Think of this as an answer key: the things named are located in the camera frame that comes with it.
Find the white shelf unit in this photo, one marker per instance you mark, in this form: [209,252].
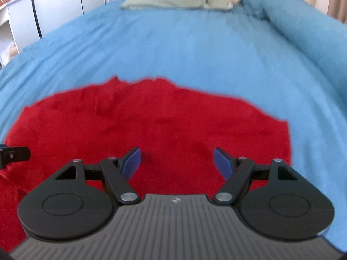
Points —
[16,21]

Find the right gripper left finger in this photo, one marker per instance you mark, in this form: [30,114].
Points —
[79,198]

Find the beige curtain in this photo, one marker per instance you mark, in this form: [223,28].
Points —
[338,10]

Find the blue bed sheet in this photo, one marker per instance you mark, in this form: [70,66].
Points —
[235,53]

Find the folded blue duvet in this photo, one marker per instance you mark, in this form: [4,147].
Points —
[320,37]

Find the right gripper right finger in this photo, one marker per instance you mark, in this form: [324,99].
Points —
[273,199]

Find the red small garment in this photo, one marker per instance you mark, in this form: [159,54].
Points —
[176,130]

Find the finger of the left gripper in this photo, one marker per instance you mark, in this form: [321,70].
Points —
[10,155]

